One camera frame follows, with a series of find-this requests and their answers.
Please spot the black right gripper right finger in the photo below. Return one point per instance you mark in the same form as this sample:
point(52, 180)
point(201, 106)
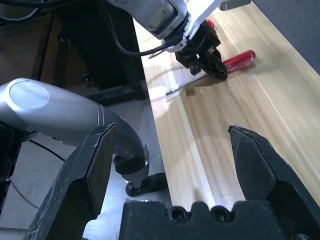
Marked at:
point(270, 175)

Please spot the black side cabinet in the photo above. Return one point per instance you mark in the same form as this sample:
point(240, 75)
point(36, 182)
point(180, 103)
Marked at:
point(75, 37)

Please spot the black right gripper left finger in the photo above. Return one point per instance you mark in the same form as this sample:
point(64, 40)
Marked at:
point(75, 180)

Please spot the dark grey pegboard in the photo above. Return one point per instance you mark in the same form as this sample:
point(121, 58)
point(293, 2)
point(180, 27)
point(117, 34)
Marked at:
point(295, 25)

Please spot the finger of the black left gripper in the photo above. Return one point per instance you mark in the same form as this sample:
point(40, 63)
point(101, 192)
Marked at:
point(215, 66)
point(194, 68)

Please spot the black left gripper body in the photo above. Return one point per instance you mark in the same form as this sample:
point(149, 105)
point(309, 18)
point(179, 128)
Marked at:
point(200, 42)

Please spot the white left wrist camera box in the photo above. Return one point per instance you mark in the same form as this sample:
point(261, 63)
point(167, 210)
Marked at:
point(202, 12)

